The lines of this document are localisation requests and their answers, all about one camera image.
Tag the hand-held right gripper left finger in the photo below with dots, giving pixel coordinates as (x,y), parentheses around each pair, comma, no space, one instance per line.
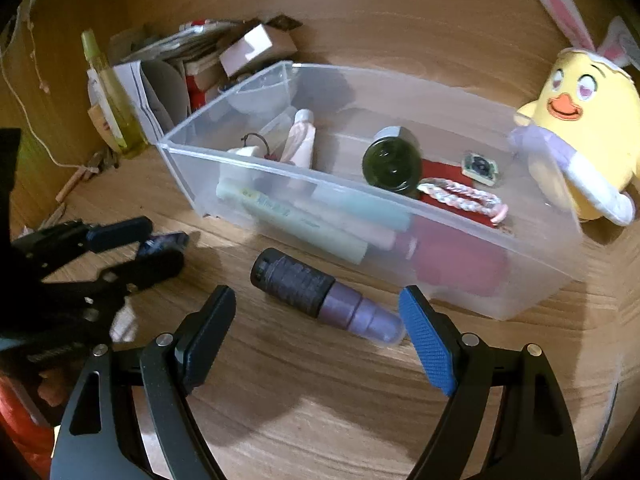
(207,340)

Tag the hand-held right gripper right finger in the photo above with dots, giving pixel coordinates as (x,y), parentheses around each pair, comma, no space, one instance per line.
(430,340)

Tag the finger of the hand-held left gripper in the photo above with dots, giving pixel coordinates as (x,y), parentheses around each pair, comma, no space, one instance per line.
(115,232)
(150,267)

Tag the small dark purple sachet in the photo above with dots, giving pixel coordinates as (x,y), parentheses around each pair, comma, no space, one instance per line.
(160,245)

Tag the red foil packet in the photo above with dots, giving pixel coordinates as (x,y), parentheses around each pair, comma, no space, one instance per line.
(450,260)

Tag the purple bottle with dark cap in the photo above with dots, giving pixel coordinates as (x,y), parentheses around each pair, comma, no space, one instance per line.
(310,285)

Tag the clear plastic storage bin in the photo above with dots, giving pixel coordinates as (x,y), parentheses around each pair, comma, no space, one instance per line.
(540,260)

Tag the cream tube with green label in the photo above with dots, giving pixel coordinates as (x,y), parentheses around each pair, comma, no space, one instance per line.
(280,212)

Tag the white tape roll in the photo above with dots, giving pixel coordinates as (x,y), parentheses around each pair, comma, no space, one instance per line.
(247,152)

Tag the dark green glass bottle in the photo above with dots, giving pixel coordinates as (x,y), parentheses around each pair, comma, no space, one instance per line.
(390,165)

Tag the pink tube with white cap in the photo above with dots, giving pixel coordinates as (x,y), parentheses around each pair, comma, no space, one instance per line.
(300,140)

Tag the person's left hand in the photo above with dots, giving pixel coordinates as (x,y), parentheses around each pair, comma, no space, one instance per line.
(50,389)

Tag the wooden clothespins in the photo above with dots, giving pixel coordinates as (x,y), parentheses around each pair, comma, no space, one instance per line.
(95,162)

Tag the face print packet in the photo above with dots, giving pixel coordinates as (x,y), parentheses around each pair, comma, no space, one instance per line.
(102,125)

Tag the orange cloth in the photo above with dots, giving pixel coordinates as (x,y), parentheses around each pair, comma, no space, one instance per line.
(20,430)

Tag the yellow-green spray bottle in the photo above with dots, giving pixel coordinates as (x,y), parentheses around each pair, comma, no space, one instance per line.
(122,120)

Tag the white folded paper envelopes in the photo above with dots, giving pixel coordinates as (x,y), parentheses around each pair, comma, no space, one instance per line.
(150,100)

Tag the red box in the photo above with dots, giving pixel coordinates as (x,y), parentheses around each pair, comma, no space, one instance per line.
(197,95)

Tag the clear plastic bowl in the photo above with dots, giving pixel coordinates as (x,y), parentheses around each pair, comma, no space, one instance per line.
(260,97)

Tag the red white marker pen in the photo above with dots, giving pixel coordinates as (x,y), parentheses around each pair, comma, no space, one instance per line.
(200,23)

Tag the small pink white box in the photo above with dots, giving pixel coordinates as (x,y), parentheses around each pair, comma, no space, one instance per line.
(250,50)

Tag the yellow chick plush toy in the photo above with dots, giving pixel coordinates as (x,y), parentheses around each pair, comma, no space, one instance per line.
(575,125)

